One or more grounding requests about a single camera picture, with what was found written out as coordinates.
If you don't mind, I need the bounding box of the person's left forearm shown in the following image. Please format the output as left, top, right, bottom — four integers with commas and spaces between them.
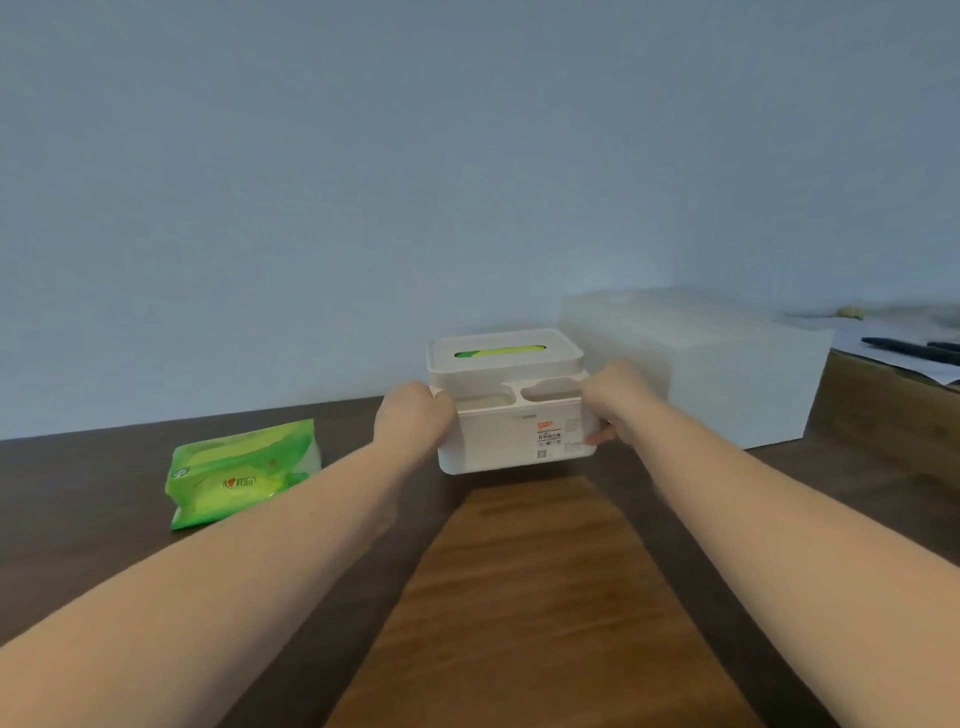
0, 438, 417, 728

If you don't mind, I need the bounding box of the black pen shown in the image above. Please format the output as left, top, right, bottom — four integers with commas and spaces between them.
860, 336, 960, 367

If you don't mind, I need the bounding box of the white paper sheet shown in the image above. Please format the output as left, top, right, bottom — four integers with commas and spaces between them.
780, 313, 960, 391

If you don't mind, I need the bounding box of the person's left hand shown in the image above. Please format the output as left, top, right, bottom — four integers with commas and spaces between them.
372, 380, 457, 465

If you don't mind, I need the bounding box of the person's right hand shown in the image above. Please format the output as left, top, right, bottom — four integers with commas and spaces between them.
580, 357, 667, 447

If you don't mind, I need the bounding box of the green tissue pack inside box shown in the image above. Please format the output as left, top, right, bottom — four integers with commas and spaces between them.
453, 342, 547, 360

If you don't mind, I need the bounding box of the white tissue box organizer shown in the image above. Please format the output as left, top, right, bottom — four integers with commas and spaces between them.
425, 327, 603, 477

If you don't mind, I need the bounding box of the translucent white storage box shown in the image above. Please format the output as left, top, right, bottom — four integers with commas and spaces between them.
558, 287, 836, 452

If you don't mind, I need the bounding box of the person's right forearm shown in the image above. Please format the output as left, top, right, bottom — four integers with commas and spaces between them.
615, 386, 960, 728

